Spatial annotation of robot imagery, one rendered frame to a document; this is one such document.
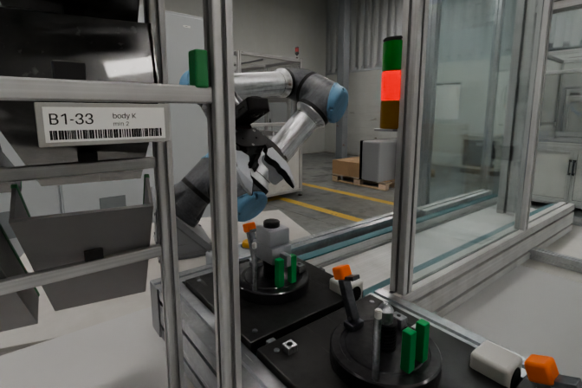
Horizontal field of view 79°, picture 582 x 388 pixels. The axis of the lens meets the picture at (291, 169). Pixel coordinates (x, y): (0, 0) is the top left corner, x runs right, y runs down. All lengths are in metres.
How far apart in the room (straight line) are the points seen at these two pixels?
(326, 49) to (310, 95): 10.63
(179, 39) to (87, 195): 1.70
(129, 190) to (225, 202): 3.33
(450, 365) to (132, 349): 0.54
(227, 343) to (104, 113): 0.24
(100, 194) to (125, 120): 3.30
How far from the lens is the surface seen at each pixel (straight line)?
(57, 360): 0.81
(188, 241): 1.11
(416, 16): 0.65
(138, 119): 0.30
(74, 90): 0.29
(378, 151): 0.61
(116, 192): 3.62
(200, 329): 0.61
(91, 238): 0.47
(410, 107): 0.63
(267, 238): 0.63
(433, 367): 0.51
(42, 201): 3.53
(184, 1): 9.14
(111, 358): 0.77
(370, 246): 1.03
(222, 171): 0.33
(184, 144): 3.79
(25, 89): 0.29
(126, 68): 0.35
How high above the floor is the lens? 1.29
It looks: 9 degrees down
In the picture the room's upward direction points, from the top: straight up
